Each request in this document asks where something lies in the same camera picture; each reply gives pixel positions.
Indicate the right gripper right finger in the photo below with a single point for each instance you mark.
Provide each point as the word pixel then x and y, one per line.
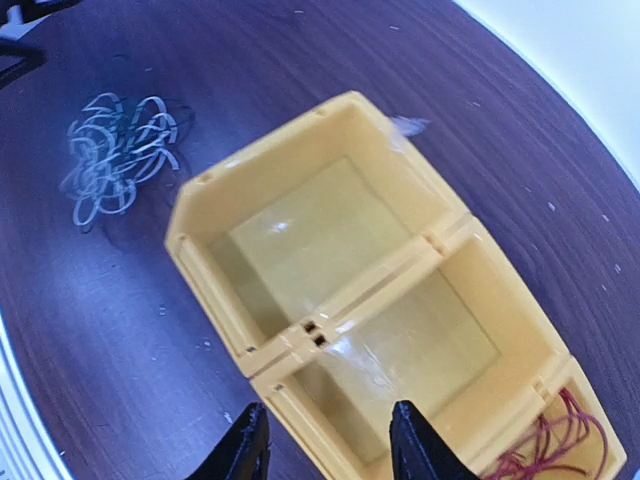
pixel 418 451

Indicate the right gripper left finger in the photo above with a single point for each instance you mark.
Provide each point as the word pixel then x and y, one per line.
pixel 244 450

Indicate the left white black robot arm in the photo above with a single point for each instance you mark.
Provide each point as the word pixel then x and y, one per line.
pixel 27 57

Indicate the left yellow plastic bin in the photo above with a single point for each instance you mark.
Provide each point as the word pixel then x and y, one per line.
pixel 283 238

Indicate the clear plastic scrap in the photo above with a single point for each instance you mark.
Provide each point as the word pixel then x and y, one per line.
pixel 409 126

